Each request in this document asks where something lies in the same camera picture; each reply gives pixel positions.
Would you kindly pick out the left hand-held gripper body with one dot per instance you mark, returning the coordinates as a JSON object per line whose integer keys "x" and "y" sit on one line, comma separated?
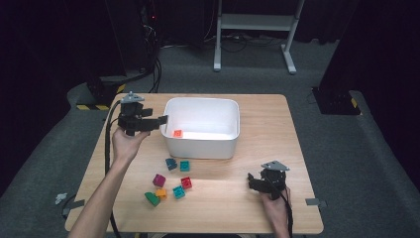
{"x": 132, "y": 115}

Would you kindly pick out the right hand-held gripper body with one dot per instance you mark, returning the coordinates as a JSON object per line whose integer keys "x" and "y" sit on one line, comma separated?
{"x": 274, "y": 181}

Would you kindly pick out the orange-red brick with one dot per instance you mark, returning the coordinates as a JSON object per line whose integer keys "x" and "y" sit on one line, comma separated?
{"x": 177, "y": 133}

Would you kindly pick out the dark blue brick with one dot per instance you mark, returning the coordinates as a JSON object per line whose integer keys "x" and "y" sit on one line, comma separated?
{"x": 170, "y": 164}

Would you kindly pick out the white plastic bin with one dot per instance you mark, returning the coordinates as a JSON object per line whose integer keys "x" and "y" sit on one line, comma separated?
{"x": 201, "y": 115}

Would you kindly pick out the magenta brick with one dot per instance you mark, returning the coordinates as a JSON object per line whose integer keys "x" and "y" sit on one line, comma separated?
{"x": 159, "y": 180}

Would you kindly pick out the red square brick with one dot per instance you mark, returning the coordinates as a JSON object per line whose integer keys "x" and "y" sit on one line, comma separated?
{"x": 186, "y": 182}

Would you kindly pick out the green brick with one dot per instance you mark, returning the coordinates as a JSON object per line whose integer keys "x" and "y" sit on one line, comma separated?
{"x": 152, "y": 198}

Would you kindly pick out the person's right hand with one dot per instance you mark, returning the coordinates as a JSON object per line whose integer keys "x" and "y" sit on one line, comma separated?
{"x": 274, "y": 208}

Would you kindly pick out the person's left hand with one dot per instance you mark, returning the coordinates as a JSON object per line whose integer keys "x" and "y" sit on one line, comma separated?
{"x": 127, "y": 145}

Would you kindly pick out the black base with yellow stripes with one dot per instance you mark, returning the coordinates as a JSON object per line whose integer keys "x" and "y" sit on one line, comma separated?
{"x": 99, "y": 94}

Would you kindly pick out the grey tape strip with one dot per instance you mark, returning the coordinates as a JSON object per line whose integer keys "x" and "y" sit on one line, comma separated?
{"x": 315, "y": 202}
{"x": 73, "y": 204}

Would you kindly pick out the teal square brick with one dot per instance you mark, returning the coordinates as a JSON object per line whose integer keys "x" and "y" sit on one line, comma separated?
{"x": 185, "y": 166}
{"x": 179, "y": 192}

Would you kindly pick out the orange square brick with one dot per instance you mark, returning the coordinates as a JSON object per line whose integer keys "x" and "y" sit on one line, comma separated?
{"x": 161, "y": 193}

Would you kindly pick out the black curtain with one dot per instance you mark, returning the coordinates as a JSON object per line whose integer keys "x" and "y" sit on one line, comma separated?
{"x": 43, "y": 66}
{"x": 379, "y": 49}

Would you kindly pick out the black square base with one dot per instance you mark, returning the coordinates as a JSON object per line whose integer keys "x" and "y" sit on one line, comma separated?
{"x": 336, "y": 100}

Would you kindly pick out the small grey crumpled tape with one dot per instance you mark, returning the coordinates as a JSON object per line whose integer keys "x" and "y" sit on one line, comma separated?
{"x": 60, "y": 198}

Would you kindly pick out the white metal stand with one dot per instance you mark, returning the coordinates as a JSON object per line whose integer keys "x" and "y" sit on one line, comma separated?
{"x": 256, "y": 22}

